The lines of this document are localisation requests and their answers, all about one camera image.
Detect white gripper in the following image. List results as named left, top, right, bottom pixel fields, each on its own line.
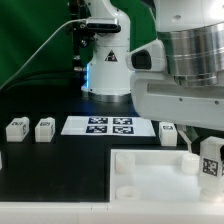
left=130, top=72, right=224, bottom=155

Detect white square tabletop part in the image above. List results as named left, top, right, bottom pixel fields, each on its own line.
left=109, top=148, right=224, bottom=203

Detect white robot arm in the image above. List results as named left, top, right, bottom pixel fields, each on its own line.
left=86, top=0, right=224, bottom=131

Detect white sheet with tags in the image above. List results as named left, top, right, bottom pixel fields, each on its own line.
left=61, top=116, right=155, bottom=137

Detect white block left edge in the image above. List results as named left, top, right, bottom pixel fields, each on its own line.
left=0, top=152, right=2, bottom=170

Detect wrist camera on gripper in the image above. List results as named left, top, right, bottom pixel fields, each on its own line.
left=126, top=39, right=166, bottom=72

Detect white front rail fixture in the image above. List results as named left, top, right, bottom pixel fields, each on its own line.
left=0, top=202, right=224, bottom=224

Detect black cables on left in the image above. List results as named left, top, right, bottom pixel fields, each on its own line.
left=0, top=69, right=84, bottom=96

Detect black camera on stand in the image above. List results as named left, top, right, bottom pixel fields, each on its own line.
left=66, top=0, right=121, bottom=88

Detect grey camera cable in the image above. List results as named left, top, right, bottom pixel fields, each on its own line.
left=0, top=19, right=88, bottom=92

